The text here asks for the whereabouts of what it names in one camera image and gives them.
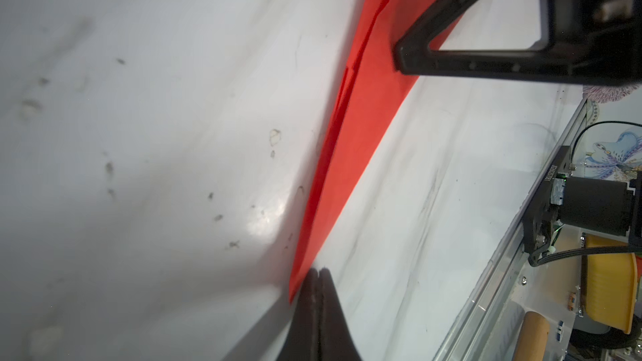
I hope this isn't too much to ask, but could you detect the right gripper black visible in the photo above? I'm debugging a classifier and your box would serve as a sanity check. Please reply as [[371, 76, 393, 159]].
[[393, 0, 641, 85]]

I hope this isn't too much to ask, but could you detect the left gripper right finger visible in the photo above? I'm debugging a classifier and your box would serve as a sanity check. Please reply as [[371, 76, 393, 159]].
[[319, 268, 361, 361]]

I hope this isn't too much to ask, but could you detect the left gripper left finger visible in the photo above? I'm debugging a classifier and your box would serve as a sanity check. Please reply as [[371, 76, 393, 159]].
[[277, 269, 320, 361]]

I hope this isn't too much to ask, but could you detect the red square paper sheet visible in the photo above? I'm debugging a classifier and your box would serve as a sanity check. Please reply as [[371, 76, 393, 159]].
[[289, 0, 436, 299]]

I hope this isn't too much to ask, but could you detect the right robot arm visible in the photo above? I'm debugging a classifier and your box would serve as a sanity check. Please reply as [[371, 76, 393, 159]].
[[394, 0, 641, 257]]

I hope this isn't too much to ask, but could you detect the yellow brush head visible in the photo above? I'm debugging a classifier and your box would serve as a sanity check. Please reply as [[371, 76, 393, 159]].
[[583, 253, 639, 334]]

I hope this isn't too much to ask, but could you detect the aluminium front rail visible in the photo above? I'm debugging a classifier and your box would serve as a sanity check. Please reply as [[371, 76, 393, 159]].
[[435, 100, 589, 360]]

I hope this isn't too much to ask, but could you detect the wooden handle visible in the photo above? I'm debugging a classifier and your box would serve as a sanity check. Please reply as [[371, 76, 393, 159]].
[[513, 311, 550, 361]]

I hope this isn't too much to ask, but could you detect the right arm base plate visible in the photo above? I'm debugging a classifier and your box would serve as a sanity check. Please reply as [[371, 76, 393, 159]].
[[521, 145, 571, 267]]

